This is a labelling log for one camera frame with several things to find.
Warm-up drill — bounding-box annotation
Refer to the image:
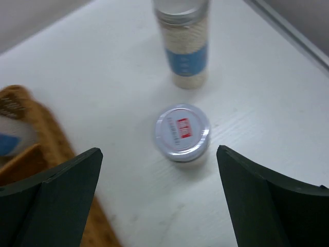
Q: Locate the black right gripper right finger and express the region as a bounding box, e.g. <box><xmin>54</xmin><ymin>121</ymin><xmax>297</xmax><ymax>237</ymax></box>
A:
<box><xmin>216</xmin><ymin>145</ymin><xmax>328</xmax><ymax>246</ymax></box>

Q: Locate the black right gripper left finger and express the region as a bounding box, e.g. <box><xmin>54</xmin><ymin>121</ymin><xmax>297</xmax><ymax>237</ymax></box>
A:
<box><xmin>1</xmin><ymin>148</ymin><xmax>103</xmax><ymax>246</ymax></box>

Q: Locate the blue label salt jar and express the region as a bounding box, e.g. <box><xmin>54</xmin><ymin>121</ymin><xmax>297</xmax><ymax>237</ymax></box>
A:
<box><xmin>1</xmin><ymin>116</ymin><xmax>38</xmax><ymax>167</ymax></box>
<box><xmin>153</xmin><ymin>1</ymin><xmax>210</xmax><ymax>90</ymax></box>

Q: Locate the brown wicker divided basket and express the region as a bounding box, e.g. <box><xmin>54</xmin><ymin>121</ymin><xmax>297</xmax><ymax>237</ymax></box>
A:
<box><xmin>1</xmin><ymin>85</ymin><xmax>121</xmax><ymax>246</ymax></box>

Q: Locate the red label spice jar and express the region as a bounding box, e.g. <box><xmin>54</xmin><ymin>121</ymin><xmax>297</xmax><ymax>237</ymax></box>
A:
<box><xmin>154</xmin><ymin>103</ymin><xmax>211</xmax><ymax>168</ymax></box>

